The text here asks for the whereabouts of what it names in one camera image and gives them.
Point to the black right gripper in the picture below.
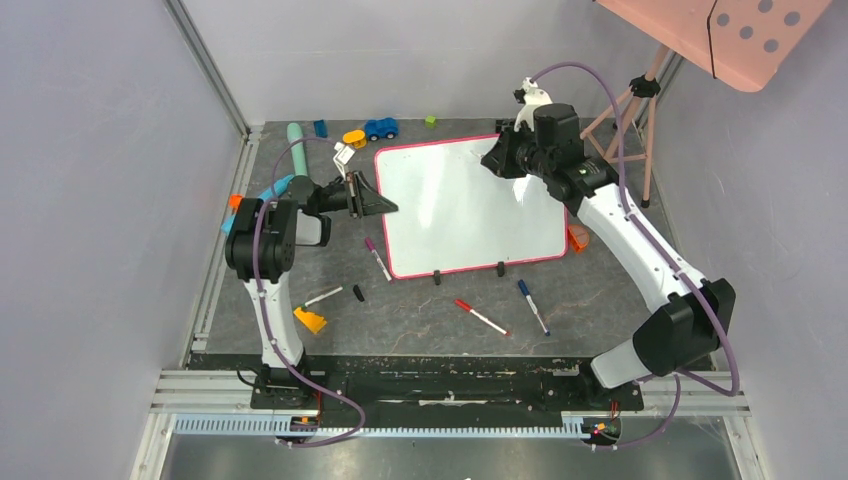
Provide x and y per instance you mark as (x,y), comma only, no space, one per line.
(501,153)

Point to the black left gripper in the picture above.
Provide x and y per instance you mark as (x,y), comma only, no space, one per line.
(355,183)

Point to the pink framed whiteboard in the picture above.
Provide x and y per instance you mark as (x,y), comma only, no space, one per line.
(454,215)

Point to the black marker cap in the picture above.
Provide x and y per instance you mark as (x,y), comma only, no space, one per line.
(358,293)

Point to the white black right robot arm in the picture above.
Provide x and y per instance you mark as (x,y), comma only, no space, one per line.
(689,315)

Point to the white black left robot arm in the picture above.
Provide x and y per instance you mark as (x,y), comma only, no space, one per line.
(261,238)

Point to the purple capped white marker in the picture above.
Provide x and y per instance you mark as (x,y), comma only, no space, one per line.
(372,249)

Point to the yellow toy piece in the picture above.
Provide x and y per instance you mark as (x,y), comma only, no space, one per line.
(355,138)

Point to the blue toy car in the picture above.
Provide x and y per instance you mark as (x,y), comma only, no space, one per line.
(377,129)

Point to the pink tripod stand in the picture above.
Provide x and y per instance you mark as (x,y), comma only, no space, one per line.
(642,96)

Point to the small dark blue block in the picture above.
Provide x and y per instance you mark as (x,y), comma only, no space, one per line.
(320,128)

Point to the orange toy brick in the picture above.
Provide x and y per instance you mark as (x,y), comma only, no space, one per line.
(578,237)

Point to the mint green toy stick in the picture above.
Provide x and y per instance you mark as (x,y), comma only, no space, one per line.
(295,133)

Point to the green capped white marker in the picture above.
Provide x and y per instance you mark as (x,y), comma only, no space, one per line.
(306,304)

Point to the blue toy stick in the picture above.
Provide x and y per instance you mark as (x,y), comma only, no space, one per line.
(275,191)

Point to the small orange toy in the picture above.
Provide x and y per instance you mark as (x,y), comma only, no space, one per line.
(234,202)

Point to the blue capped white marker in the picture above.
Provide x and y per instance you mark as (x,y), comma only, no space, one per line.
(533,307)

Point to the yellow plastic wedge piece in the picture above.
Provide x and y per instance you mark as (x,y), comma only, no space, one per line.
(313,322)

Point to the red capped white marker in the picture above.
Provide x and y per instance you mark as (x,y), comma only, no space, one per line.
(469,309)

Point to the pink perforated panel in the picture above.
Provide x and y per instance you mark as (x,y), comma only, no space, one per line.
(739,42)

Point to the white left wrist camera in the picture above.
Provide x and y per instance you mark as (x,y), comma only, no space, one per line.
(343,154)

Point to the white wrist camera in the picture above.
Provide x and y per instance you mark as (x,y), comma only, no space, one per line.
(343,154)
(530,96)

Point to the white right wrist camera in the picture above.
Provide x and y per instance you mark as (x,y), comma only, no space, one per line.
(530,96)

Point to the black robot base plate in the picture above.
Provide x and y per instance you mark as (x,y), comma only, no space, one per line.
(440,391)

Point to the white toothed cable rail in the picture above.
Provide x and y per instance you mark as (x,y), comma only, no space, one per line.
(288,424)

